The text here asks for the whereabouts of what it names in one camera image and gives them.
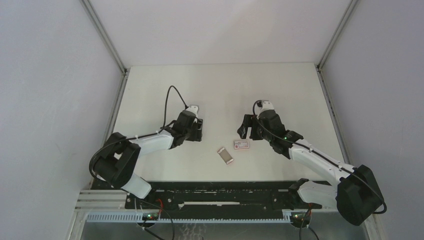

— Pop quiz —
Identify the red staple box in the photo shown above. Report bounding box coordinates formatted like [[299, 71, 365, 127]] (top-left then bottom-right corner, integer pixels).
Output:
[[233, 140, 250, 150]]

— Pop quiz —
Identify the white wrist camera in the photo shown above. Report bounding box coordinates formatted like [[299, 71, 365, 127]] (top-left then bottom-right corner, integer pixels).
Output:
[[185, 105, 199, 118], [257, 100, 275, 115]]

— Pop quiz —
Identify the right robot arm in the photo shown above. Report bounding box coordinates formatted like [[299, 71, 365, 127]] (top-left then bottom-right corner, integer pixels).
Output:
[[237, 109, 388, 226]]

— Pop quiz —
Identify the right black camera cable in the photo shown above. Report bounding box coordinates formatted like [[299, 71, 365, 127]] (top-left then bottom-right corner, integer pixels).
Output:
[[252, 99, 388, 215]]

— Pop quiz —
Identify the white slotted cable duct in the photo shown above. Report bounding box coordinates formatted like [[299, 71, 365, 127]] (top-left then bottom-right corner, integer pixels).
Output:
[[85, 211, 299, 224]]

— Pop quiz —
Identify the left aluminium frame post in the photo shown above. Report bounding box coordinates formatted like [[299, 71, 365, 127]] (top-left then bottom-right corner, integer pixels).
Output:
[[79, 0, 128, 142]]

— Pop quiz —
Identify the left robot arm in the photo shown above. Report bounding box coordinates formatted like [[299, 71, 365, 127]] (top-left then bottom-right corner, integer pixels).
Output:
[[89, 105, 203, 209]]

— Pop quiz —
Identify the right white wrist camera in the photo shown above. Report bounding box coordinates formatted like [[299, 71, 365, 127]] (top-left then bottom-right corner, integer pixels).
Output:
[[257, 100, 275, 115]]

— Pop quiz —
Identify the black camera cable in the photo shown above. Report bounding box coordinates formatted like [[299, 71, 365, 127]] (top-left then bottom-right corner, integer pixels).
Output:
[[88, 85, 190, 183], [252, 99, 388, 215]]

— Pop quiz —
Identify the left black camera cable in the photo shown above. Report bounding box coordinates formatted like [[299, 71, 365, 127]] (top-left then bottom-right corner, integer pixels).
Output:
[[88, 85, 190, 183]]

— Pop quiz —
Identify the right aluminium frame post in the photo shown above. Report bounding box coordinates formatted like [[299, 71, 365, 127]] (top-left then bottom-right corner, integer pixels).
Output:
[[315, 0, 360, 164]]

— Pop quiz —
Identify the cardboard staple box tray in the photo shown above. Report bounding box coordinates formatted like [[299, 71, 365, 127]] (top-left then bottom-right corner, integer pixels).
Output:
[[217, 147, 234, 165]]

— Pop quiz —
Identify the aluminium frame post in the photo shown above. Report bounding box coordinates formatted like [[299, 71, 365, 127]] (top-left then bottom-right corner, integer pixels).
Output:
[[315, 0, 360, 164], [79, 0, 128, 142]]

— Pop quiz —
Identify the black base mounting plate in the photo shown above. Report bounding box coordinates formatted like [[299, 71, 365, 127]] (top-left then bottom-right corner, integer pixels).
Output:
[[124, 180, 310, 221]]

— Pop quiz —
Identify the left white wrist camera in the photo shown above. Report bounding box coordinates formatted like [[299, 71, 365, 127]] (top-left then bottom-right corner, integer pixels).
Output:
[[185, 105, 199, 118]]

